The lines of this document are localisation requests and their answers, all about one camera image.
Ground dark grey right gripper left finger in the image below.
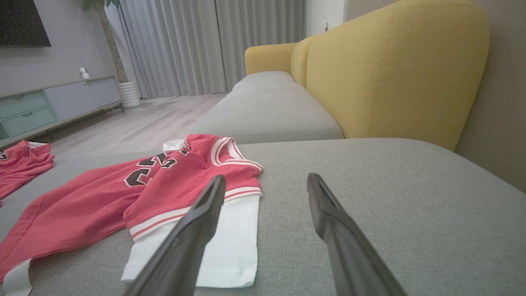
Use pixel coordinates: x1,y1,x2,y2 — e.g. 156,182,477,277
123,176,227,296

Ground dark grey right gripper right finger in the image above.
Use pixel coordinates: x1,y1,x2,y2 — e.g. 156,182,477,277
307,173,407,296

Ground red numbered jersey white sleeves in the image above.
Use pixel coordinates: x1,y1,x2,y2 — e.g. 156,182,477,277
0,134,263,296

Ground red shorts white stripes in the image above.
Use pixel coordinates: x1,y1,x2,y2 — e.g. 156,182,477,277
0,140,55,206

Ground large grey sofa seat cushion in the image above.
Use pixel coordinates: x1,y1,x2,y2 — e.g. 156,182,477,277
0,138,526,296

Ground white ribbed plant pot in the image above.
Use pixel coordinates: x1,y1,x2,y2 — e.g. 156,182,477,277
118,81,141,109

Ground pale green grey media cabinet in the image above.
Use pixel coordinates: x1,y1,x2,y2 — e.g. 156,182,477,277
0,75,125,150

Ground yellow sofa back cushion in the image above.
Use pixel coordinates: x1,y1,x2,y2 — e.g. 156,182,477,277
306,0,490,151
290,36,319,89

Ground grey pleated curtain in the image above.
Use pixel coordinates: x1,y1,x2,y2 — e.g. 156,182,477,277
215,0,307,92
118,0,227,99

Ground yellow sofa armrest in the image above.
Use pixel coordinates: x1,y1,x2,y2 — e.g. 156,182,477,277
245,42,298,76

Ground tall indoor plant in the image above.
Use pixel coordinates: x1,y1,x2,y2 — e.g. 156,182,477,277
81,0,129,84

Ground black wall television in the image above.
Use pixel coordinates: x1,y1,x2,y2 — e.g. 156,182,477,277
0,0,52,48

